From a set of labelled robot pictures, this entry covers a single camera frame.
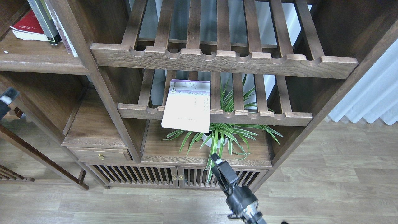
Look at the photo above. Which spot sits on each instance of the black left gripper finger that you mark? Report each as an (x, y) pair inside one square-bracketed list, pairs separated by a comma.
[(6, 99)]

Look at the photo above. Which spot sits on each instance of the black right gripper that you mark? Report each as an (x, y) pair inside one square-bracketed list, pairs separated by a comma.
[(241, 200)]

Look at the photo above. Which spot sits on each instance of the red cover book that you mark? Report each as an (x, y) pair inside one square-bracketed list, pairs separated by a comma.
[(29, 28)]

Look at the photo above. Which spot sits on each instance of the pale purple white book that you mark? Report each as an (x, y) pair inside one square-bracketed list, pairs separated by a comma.
[(188, 106)]

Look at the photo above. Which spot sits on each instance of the green black cover book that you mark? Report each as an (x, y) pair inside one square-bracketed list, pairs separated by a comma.
[(45, 20)]

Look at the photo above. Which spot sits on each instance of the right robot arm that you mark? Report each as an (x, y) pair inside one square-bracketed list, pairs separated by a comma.
[(259, 220)]

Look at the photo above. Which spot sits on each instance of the green spider plant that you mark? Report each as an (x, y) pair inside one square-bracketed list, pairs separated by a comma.
[(226, 130)]

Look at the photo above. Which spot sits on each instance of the white plant pot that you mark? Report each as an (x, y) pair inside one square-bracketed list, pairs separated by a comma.
[(208, 140)]

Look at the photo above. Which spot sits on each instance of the white book spine upright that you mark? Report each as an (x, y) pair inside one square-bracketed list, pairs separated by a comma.
[(65, 39)]

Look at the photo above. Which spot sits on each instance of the brass drawer knob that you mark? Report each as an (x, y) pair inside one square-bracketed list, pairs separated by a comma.
[(101, 156)]

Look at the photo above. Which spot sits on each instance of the dark wooden bookshelf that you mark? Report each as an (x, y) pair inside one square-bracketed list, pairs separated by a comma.
[(110, 99)]

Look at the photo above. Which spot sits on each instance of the white curtain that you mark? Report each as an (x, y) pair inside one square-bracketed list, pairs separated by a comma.
[(375, 95)]

